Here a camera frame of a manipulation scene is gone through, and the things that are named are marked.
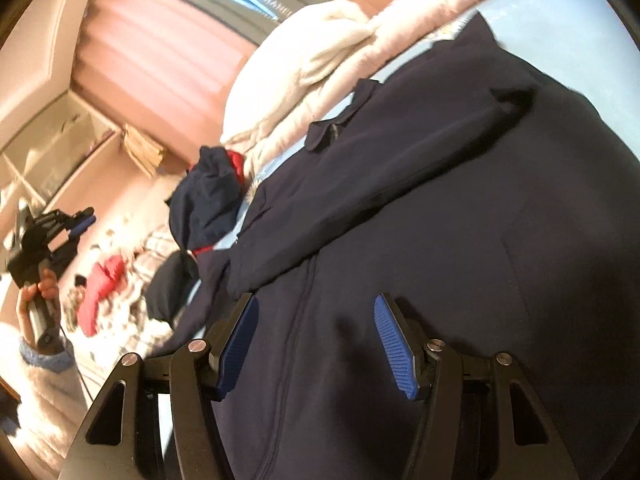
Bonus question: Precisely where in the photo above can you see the pink quilted comforter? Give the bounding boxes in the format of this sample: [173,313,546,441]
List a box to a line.
[224,0,482,180]

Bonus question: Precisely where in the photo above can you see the white wall shelf unit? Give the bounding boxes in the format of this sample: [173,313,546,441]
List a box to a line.
[1,90,120,221]

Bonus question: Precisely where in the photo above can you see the dark navy folded cloth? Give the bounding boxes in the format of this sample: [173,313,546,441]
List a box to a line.
[144,250,200,326]

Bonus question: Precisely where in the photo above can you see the plaid checkered clothes pile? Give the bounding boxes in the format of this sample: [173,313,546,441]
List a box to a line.
[61,223,178,367]

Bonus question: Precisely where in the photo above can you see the white folded blanket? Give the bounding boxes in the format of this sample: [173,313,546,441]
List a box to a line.
[220,0,372,151]

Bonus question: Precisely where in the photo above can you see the large dark navy garment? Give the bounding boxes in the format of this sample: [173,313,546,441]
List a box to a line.
[165,16,639,479]

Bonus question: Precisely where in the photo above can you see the navy and red jacket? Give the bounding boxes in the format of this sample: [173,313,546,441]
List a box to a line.
[165,146,245,254]

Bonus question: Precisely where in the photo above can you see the red garment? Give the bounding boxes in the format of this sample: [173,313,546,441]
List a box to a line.
[77,254,126,337]

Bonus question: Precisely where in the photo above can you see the light blue floral bed sheet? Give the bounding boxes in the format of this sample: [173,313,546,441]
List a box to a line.
[184,0,633,311]

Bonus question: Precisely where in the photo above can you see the yellow straw hanging item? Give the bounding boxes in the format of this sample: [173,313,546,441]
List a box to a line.
[122,125,166,178]

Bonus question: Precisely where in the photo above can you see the pink window curtain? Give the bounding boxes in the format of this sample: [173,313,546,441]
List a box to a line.
[72,0,256,162]

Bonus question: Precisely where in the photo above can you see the person's left hand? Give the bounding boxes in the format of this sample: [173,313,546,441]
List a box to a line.
[16,268,63,356]

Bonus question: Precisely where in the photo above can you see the fuzzy white sleeve forearm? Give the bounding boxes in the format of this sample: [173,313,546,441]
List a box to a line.
[1,323,88,476]

